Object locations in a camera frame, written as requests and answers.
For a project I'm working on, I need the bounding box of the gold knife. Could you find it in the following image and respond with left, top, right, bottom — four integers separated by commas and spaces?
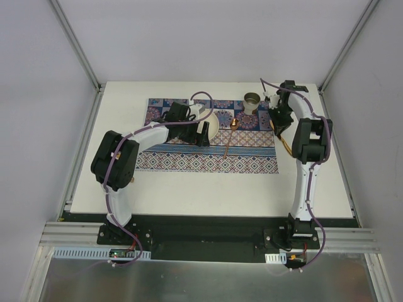
270, 121, 293, 157

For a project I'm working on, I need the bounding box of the metal cup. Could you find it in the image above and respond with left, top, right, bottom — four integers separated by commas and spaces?
242, 92, 261, 115

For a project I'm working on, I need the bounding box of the cream plate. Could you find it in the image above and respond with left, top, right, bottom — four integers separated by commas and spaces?
208, 113, 220, 140

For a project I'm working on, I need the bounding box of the patterned cloth placemat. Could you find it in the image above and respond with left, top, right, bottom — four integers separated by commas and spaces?
136, 99, 278, 174

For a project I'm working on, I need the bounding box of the copper spoon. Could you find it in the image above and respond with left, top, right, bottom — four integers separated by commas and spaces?
223, 118, 239, 159

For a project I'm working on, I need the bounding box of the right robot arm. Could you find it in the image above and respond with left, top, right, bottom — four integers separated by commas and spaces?
268, 80, 332, 249

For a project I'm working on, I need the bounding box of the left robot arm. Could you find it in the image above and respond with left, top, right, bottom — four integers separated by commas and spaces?
91, 101, 212, 245

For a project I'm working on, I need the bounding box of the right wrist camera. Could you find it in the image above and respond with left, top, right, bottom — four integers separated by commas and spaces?
263, 91, 280, 109

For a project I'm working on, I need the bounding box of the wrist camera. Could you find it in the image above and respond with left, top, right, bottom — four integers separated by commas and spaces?
190, 101, 206, 120
263, 91, 280, 109

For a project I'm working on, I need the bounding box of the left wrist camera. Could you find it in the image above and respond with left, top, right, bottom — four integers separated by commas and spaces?
190, 101, 206, 120

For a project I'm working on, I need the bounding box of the left aluminium frame post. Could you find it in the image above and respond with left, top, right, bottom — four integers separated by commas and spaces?
48, 0, 101, 92

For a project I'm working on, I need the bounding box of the aluminium frame post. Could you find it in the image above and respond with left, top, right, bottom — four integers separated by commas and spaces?
318, 0, 381, 95
48, 0, 101, 92

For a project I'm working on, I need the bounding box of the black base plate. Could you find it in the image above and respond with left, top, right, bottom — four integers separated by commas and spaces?
97, 215, 320, 263

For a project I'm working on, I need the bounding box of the right aluminium frame post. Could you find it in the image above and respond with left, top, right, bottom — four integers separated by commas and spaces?
318, 0, 381, 95

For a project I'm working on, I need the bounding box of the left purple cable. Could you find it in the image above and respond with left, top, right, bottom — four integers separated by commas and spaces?
102, 91, 215, 268

